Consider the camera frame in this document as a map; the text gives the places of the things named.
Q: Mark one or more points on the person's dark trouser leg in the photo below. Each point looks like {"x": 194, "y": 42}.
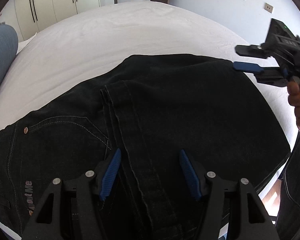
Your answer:
{"x": 288, "y": 218}

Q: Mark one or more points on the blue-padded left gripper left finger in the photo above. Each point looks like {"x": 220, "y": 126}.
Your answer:
{"x": 68, "y": 209}

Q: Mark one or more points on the white bed with sheet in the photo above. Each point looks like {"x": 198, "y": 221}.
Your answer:
{"x": 92, "y": 43}

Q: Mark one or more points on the black denim pants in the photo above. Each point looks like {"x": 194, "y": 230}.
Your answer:
{"x": 151, "y": 108}

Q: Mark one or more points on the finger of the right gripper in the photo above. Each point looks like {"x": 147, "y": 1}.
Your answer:
{"x": 247, "y": 67}
{"x": 250, "y": 51}

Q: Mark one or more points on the cream wardrobe with black handles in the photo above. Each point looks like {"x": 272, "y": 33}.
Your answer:
{"x": 29, "y": 17}

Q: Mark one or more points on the blue rolled duvet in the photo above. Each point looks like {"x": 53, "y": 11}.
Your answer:
{"x": 8, "y": 48}

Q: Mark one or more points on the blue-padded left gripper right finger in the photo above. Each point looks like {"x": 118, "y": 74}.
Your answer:
{"x": 247, "y": 216}

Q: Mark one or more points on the lower wall socket plate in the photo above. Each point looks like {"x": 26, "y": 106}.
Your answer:
{"x": 268, "y": 7}

